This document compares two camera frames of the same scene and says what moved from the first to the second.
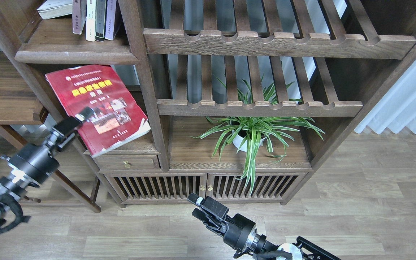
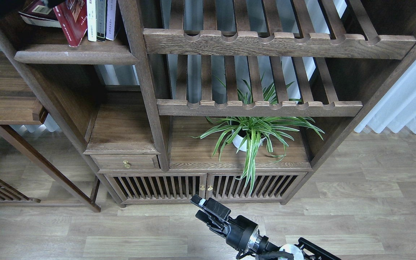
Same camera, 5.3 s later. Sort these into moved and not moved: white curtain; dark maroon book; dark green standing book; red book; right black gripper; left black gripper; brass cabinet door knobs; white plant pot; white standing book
Moved: red book; left black gripper; dark maroon book
Not moved: dark green standing book; white plant pot; brass cabinet door knobs; white curtain; right black gripper; white standing book
